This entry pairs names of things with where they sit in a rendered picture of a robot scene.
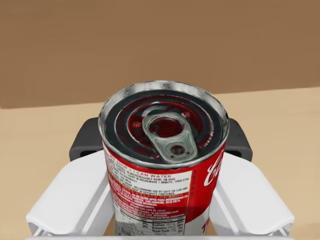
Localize red and white can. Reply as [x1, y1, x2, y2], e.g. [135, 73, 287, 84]
[97, 80, 230, 237]

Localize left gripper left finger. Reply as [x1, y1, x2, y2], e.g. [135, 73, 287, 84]
[25, 117, 116, 237]

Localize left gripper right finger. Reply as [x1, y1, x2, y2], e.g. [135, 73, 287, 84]
[209, 117, 296, 237]

